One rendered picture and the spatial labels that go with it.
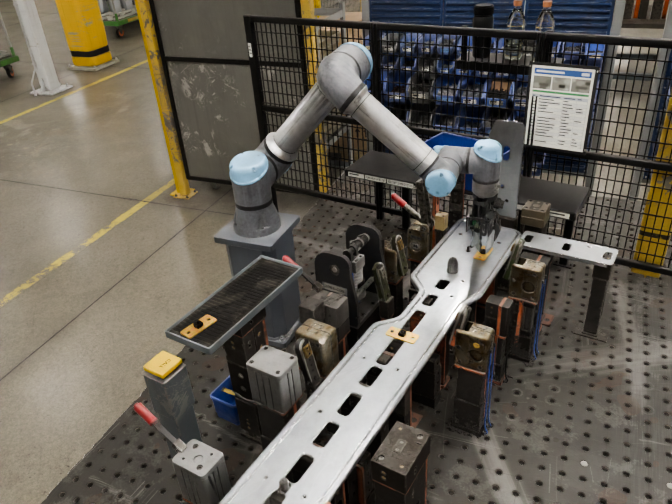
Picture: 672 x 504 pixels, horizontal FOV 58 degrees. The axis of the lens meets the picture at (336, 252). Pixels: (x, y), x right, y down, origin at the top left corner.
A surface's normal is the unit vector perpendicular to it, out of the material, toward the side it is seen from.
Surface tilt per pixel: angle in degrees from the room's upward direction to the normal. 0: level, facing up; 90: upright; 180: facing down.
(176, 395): 90
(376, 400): 0
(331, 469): 0
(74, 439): 0
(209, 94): 89
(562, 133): 90
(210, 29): 91
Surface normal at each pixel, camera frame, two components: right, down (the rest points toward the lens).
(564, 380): -0.07, -0.85
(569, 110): -0.52, 0.47
